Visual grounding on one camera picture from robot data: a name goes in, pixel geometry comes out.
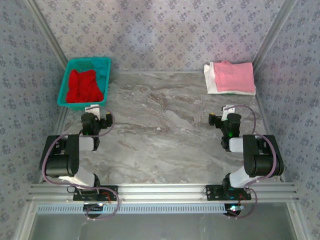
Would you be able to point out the aluminium frame post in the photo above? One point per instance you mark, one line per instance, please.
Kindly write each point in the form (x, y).
(45, 25)
(278, 25)

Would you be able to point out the right black and white robot arm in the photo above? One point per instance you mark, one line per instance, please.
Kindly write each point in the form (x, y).
(260, 160)

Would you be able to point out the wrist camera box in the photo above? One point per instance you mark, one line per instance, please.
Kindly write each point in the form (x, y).
(228, 110)
(92, 108)

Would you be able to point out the folded white t-shirt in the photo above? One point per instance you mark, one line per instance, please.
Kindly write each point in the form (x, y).
(209, 80)

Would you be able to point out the teal plastic basket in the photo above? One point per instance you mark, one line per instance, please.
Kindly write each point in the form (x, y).
(75, 107)

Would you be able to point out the aluminium mounting rail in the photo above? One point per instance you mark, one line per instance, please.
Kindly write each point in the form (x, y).
(162, 192)

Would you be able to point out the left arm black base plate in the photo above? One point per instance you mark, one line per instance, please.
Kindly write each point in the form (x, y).
(112, 192)

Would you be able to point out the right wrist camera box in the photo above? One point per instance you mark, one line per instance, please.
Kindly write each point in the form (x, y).
(228, 110)

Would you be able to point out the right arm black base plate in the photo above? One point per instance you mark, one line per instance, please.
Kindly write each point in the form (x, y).
(212, 192)

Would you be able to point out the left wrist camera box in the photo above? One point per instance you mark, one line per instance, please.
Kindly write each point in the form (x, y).
(92, 108)

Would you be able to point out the left black and white robot arm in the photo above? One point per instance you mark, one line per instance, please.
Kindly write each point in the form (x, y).
(62, 160)

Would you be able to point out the folded pink t-shirt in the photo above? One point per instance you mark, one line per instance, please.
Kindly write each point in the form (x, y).
(235, 77)

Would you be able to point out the red t-shirt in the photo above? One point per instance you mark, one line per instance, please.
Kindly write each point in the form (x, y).
(82, 87)

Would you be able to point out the teal t-shirt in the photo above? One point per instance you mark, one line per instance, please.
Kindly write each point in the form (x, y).
(102, 72)

